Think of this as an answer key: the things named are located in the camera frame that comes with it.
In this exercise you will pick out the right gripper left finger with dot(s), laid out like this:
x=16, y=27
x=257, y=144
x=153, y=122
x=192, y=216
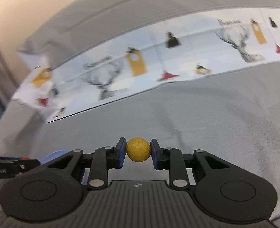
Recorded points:
x=104, y=159

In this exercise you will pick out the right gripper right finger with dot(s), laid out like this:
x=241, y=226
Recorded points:
x=174, y=161

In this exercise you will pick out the yellow longan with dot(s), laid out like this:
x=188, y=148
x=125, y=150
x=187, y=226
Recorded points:
x=138, y=150

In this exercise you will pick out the blue plastic plate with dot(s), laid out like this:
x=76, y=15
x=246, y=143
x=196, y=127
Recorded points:
x=53, y=156

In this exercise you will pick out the grey deer print quilt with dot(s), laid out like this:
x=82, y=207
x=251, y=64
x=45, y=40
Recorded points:
x=193, y=74

